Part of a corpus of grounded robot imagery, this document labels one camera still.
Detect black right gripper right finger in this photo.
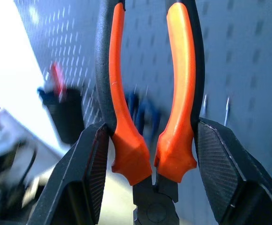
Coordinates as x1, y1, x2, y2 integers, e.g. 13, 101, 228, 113
194, 118, 272, 225

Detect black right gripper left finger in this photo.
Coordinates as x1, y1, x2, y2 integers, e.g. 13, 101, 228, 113
31, 121, 110, 225

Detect orange and black pliers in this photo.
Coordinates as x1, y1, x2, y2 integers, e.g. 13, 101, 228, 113
95, 0, 206, 225

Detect metal pegboard hook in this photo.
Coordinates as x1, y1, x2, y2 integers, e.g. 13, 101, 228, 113
201, 93, 233, 127

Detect grey perforated pegboard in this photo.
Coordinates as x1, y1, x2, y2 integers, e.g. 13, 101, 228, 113
14, 0, 272, 186

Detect black tool cup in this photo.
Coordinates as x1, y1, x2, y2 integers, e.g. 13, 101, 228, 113
38, 86, 85, 144

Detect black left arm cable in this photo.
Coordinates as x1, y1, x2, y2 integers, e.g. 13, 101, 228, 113
20, 146, 38, 187

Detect blue handled scissors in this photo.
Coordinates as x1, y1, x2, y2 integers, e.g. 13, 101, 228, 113
125, 90, 161, 143

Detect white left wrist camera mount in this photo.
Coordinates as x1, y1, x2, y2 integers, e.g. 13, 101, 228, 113
0, 112, 22, 163

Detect red handled tool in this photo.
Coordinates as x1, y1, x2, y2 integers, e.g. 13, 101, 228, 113
49, 61, 68, 100

